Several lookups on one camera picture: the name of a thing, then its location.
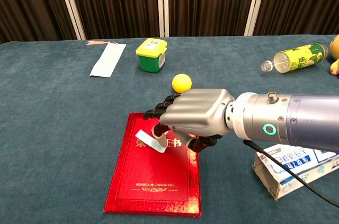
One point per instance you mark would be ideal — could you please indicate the yellow plush chick toy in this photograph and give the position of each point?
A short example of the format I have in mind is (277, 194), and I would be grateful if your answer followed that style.
(335, 49)

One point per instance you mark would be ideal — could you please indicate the small light green strip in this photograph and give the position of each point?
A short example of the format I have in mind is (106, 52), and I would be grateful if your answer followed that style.
(148, 140)

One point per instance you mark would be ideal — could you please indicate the teal felt-covered table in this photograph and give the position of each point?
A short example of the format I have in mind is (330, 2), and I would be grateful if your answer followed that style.
(53, 155)

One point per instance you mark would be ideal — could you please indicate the dark brown curtain panel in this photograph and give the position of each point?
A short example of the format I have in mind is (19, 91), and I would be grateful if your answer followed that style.
(299, 1)
(209, 1)
(116, 1)
(29, 4)

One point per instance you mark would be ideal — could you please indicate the red honour certificate book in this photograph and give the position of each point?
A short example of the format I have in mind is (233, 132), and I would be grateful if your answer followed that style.
(153, 173)

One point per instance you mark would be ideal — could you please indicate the yellow ball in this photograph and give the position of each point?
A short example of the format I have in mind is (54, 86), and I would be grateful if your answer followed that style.
(181, 82)

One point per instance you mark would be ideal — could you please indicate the green container with yellow lid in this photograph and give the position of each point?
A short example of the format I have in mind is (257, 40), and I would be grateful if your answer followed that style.
(151, 59)

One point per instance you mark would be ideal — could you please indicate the clear bottle with green label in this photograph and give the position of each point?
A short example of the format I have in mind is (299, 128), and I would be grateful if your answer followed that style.
(299, 58)

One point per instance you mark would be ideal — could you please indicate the right silver and black robot hand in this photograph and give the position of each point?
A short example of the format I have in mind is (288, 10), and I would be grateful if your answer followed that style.
(196, 112)

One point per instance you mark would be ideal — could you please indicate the white partition frame post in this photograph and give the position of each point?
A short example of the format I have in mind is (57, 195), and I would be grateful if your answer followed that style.
(162, 1)
(71, 7)
(253, 4)

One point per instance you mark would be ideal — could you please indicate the pale blue paper bookmark with tassel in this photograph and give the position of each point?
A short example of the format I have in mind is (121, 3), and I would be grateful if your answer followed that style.
(107, 59)

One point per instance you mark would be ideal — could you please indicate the white and blue toothpaste box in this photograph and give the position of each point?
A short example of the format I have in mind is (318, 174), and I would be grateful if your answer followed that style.
(267, 179)

